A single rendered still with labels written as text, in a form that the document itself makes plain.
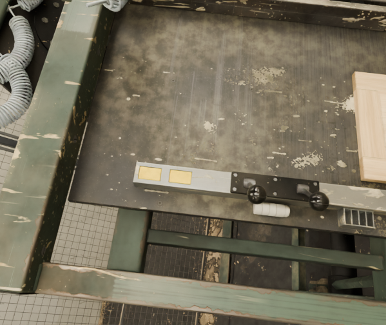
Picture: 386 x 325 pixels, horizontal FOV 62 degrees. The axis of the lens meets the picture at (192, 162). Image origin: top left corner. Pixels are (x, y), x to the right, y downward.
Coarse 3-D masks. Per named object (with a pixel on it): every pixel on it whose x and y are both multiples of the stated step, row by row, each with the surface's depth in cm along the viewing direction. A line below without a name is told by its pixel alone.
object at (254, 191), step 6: (246, 180) 72; (252, 180) 72; (246, 186) 72; (252, 186) 62; (258, 186) 61; (252, 192) 61; (258, 192) 60; (264, 192) 61; (252, 198) 61; (258, 198) 60; (264, 198) 61
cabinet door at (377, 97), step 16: (352, 80) 89; (368, 80) 88; (384, 80) 88; (368, 96) 86; (384, 96) 86; (368, 112) 84; (384, 112) 85; (368, 128) 82; (384, 128) 83; (368, 144) 81; (384, 144) 81; (368, 160) 79; (384, 160) 79; (368, 176) 78; (384, 176) 78
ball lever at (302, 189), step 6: (300, 186) 72; (306, 186) 72; (300, 192) 72; (306, 192) 68; (318, 192) 62; (312, 198) 61; (318, 198) 61; (324, 198) 61; (312, 204) 61; (318, 204) 60; (324, 204) 60; (318, 210) 61
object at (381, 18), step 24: (144, 0) 95; (168, 0) 94; (192, 0) 93; (216, 0) 92; (240, 0) 92; (264, 0) 91; (288, 0) 90; (312, 0) 91; (336, 0) 93; (360, 0) 92; (384, 0) 91; (336, 24) 96; (360, 24) 95; (384, 24) 94
